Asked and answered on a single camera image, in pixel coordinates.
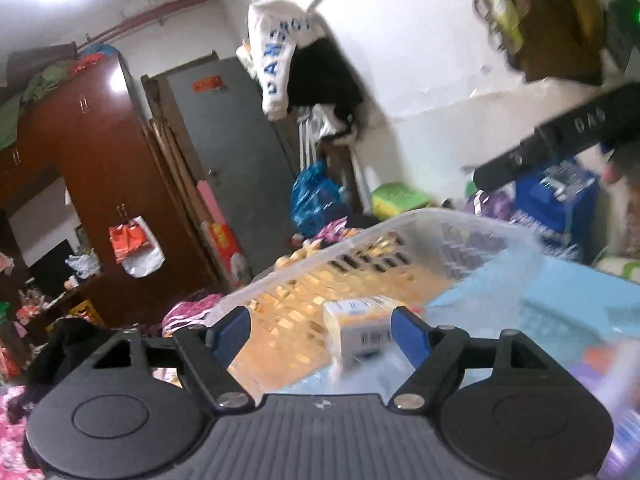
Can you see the light blue sheet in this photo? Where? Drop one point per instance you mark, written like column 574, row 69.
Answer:
column 575, row 300

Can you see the green yellow packet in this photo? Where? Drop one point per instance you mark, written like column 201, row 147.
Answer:
column 502, row 5

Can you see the white red plastic bag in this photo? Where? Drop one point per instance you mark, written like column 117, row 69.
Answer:
column 137, row 250

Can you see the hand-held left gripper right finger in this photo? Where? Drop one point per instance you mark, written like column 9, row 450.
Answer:
column 406, row 331

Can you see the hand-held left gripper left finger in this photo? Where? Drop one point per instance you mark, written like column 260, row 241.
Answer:
column 233, row 331

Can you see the blue white package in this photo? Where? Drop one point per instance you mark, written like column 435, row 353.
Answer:
column 542, row 210

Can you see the clear plastic basket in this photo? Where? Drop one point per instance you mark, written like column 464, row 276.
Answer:
column 450, row 230

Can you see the purple packet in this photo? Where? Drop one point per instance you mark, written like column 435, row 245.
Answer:
column 492, row 205

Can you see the black hanging garment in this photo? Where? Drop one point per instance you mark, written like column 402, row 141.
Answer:
column 320, row 75

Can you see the red ceiling pipe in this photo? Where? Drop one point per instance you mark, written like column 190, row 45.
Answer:
column 145, row 10

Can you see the red package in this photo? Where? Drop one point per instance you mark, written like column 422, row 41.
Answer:
column 227, row 252

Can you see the brown cardboard box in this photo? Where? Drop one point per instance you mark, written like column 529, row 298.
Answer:
column 560, row 20

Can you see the pink board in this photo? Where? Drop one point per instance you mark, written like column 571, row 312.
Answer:
column 210, row 202

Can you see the green box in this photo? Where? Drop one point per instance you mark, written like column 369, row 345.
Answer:
column 395, row 197

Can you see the grey metal door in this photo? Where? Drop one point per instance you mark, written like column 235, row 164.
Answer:
column 225, row 150

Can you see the black cloth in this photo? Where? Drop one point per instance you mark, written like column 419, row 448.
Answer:
column 65, row 345

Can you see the white striped garment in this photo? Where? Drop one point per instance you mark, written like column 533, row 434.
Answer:
column 325, row 121

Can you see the person's right hand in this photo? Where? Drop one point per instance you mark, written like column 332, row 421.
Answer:
column 620, row 167

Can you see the small white yellow carton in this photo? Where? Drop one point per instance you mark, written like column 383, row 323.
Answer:
column 357, row 327

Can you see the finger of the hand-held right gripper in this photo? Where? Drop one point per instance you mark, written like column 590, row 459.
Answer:
column 510, row 166

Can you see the crumpled white bag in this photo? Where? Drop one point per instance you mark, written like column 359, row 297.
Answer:
column 84, row 264

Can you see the brown wooden wardrobe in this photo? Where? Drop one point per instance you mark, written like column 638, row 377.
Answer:
column 100, row 150

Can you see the blue plastic bag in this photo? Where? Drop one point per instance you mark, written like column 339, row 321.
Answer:
column 315, row 195

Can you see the green cloth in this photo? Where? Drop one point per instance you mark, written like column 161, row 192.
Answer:
column 30, row 92

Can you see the white hoodie blue print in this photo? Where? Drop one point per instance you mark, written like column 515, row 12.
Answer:
column 272, row 35

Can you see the pile of yellow snack packets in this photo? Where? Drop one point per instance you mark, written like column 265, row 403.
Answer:
column 320, row 255

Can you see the yellow crate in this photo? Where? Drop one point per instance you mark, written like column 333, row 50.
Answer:
column 82, row 312

